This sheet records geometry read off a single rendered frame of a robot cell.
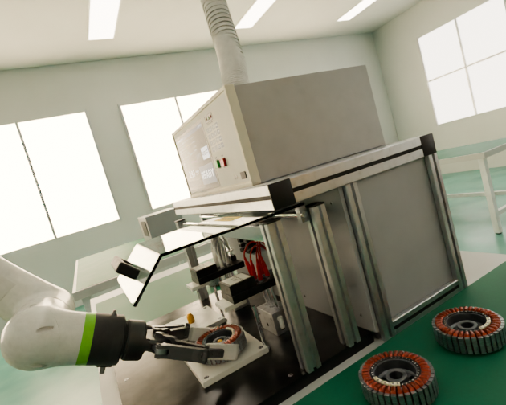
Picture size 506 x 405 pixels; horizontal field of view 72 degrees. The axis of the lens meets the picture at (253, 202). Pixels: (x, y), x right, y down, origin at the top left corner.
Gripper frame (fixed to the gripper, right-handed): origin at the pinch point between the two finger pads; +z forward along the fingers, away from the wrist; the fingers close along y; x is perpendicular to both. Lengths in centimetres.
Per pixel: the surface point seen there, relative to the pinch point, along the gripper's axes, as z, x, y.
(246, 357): 3.4, -0.6, 7.0
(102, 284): -13, -16, -157
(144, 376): -12.6, -10.7, -9.4
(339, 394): 11.5, 0.2, 26.1
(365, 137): 24, 52, 11
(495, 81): 533, 359, -258
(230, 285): -0.9, 12.7, 2.7
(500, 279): 55, 24, 26
